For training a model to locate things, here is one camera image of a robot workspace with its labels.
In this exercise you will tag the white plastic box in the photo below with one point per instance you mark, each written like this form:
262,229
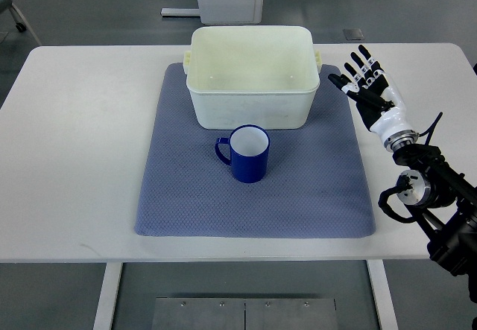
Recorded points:
265,75

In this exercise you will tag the blue mug white inside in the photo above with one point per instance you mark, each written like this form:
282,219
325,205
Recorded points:
246,152

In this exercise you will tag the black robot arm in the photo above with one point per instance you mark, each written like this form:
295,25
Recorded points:
443,204

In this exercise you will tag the white table leg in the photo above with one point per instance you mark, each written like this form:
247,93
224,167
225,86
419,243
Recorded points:
382,295
108,296

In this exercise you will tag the white left table leg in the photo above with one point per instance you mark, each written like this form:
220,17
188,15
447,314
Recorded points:
108,296

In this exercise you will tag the grey floor socket plate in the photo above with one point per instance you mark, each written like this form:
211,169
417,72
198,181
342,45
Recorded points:
353,34

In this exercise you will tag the blue quilted mat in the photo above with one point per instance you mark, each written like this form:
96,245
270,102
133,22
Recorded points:
315,185

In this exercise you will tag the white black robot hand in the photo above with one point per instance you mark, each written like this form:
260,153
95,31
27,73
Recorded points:
377,100

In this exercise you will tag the white right table leg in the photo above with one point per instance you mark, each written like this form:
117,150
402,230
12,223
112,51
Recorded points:
382,295

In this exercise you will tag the grey office chair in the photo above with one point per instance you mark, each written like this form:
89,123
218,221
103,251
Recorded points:
21,23

